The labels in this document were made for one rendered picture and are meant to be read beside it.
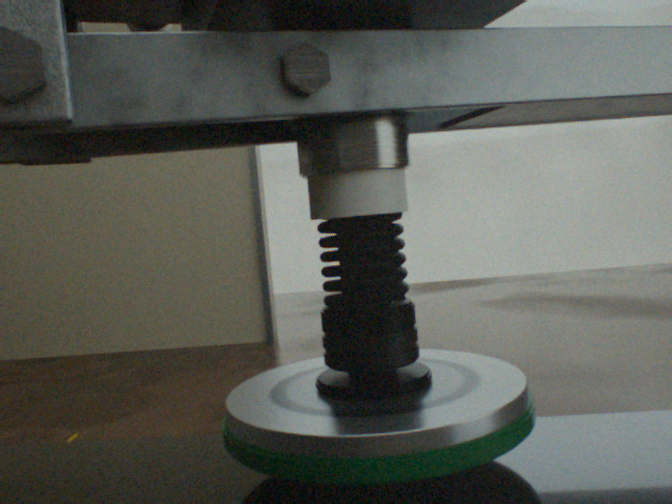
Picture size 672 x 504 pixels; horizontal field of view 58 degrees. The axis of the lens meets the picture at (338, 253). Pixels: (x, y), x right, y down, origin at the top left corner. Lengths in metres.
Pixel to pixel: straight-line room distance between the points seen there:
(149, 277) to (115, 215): 0.62
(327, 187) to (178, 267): 5.06
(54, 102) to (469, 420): 0.27
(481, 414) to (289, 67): 0.23
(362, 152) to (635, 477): 0.27
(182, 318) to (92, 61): 5.17
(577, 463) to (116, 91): 0.37
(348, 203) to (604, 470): 0.24
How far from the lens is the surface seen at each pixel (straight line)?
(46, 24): 0.34
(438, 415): 0.37
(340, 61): 0.38
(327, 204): 0.41
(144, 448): 0.56
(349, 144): 0.40
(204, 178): 5.36
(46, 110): 0.33
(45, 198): 5.95
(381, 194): 0.40
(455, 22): 0.44
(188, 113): 0.35
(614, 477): 0.44
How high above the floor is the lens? 0.98
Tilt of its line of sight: 3 degrees down
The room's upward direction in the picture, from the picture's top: 5 degrees counter-clockwise
